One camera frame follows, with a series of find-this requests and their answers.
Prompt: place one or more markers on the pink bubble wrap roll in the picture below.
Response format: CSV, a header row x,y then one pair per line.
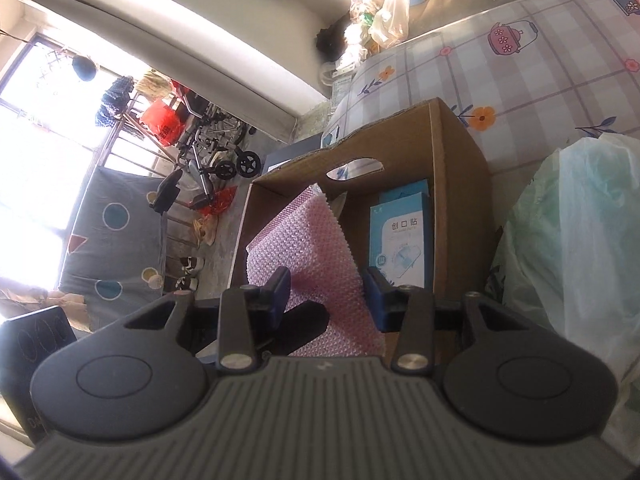
x,y
305,240

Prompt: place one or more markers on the black white shoe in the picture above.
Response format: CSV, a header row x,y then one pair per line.
x,y
186,282
190,263

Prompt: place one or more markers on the dark printed appliance box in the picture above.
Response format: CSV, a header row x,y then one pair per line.
x,y
295,152

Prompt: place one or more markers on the black round hanging object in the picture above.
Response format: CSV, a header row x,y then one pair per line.
x,y
85,67

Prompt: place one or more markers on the blue bandage box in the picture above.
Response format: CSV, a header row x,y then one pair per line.
x,y
400,230

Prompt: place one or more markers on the wheelchair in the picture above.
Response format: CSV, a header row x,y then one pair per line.
x,y
215,145

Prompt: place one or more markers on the brown cardboard box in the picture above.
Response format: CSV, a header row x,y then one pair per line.
x,y
460,185

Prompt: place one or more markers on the beige paper packet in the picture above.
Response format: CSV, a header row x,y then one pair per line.
x,y
340,205

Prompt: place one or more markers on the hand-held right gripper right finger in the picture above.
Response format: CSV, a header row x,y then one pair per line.
x,y
375,300

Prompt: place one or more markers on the hanging dark clothes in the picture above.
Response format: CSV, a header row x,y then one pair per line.
x,y
112,100

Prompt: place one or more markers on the red plastic bag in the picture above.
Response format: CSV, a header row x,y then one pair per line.
x,y
160,122

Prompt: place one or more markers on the white plastic bag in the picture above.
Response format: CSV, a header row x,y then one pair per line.
x,y
575,240

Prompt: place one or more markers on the red crumpled bag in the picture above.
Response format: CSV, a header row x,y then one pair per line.
x,y
220,202

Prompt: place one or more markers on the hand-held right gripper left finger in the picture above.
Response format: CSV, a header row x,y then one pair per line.
x,y
277,300

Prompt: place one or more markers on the grey cushion with circles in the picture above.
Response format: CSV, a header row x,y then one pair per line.
x,y
120,250

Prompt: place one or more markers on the pile of clear plastic bags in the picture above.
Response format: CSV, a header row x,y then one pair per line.
x,y
385,15

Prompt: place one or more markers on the black box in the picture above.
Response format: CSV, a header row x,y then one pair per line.
x,y
35,360

